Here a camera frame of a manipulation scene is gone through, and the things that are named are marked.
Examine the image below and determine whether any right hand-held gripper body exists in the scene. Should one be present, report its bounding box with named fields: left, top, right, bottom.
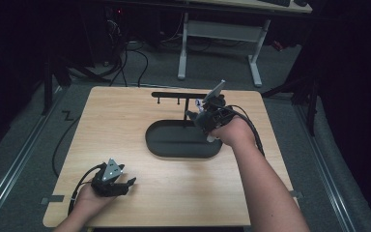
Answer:
left=195, top=79, right=239, bottom=132

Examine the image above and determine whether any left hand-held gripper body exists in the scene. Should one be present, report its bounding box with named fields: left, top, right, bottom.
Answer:
left=91, top=158, right=128, bottom=198

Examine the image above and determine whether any black hook rack with tray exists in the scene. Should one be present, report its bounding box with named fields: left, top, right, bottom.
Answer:
left=145, top=92, right=224, bottom=160

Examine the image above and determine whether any person's left hand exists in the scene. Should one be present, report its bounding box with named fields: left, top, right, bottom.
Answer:
left=72, top=183, right=118, bottom=220

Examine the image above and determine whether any person's right hand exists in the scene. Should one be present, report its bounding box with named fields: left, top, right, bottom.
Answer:
left=209, top=115, right=258, bottom=150

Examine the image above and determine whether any black metal stand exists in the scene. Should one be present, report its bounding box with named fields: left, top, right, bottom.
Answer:
left=261, top=72, right=321, bottom=137
left=41, top=52, right=73, bottom=116

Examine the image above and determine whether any black keyboard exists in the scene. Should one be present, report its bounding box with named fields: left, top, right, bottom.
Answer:
left=258, top=0, right=292, bottom=8

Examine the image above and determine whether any black computer tower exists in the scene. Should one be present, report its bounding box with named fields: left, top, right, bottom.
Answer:
left=103, top=5, right=128, bottom=67

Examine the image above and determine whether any left hand-held gripper cable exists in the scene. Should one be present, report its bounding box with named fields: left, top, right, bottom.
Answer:
left=67, top=162, right=107, bottom=217

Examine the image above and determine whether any hand-held gripper cable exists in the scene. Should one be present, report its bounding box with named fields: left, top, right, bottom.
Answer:
left=67, top=162, right=107, bottom=217
left=223, top=103, right=267, bottom=159

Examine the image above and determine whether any right hand-held gripper cable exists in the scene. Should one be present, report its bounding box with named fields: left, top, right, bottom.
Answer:
left=223, top=103, right=267, bottom=159

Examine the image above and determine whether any black floor cable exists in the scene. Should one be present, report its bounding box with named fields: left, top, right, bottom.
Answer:
left=51, top=115, right=82, bottom=179

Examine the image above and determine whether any white frame desk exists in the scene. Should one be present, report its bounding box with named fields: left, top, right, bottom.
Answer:
left=177, top=0, right=313, bottom=89

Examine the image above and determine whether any metal floor rail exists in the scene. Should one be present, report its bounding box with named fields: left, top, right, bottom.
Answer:
left=293, top=101, right=357, bottom=232
left=0, top=86, right=66, bottom=228

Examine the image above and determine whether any bundle of black cables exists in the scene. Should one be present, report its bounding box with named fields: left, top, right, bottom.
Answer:
left=107, top=18, right=150, bottom=89

